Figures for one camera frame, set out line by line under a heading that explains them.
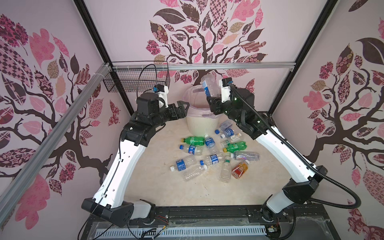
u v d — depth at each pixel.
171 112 0.55
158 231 0.70
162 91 0.55
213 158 0.89
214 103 0.57
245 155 0.92
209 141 0.97
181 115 0.56
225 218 0.73
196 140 0.98
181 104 0.55
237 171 0.83
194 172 0.88
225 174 0.87
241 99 0.43
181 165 0.86
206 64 0.94
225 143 0.98
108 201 0.37
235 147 0.95
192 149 0.93
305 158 0.42
